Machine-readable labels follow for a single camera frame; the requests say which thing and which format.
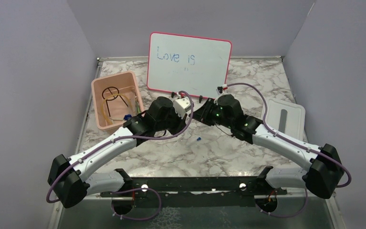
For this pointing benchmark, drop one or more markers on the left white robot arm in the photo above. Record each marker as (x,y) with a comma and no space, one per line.
(71,178)

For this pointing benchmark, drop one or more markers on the yellow rubber tube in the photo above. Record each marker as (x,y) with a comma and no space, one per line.
(119,114)

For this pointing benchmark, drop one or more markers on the white plastic bin lid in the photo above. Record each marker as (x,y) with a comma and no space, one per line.
(286,117)

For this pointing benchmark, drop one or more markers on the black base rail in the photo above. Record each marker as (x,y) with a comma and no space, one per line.
(187,192)

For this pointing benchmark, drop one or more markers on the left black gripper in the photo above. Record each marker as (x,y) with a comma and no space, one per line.
(181,122)

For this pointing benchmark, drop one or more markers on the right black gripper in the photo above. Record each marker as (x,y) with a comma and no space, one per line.
(202,114)

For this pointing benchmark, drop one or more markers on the pink plastic bin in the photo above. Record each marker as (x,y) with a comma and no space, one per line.
(126,82)

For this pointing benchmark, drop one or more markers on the graduated cylinder blue base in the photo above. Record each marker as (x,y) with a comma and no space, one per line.
(127,117)

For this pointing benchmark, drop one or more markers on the black wire tripod stand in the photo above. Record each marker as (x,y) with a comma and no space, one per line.
(114,100)

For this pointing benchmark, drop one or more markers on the pink framed whiteboard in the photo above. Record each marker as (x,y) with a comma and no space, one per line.
(197,65)

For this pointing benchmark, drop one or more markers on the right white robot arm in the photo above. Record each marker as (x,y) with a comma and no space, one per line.
(320,166)

